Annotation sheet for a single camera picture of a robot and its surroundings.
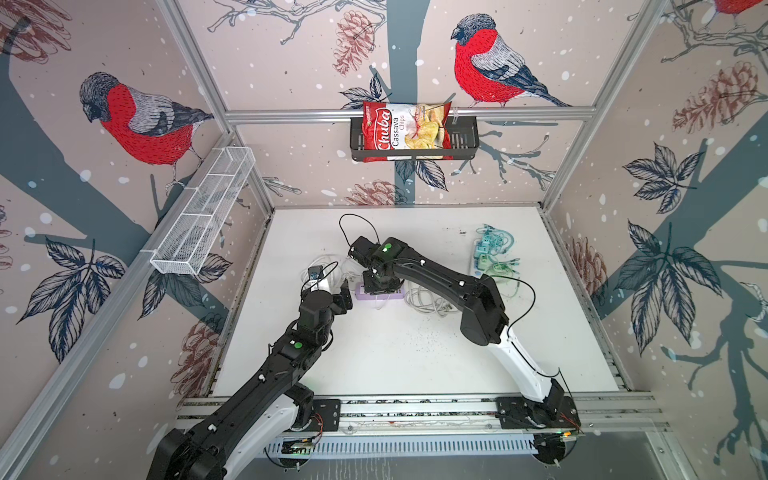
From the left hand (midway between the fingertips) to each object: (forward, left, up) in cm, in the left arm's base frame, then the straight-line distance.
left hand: (333, 283), depth 81 cm
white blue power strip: (+14, -44, -13) cm, 48 cm away
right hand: (+1, -10, -11) cm, 15 cm away
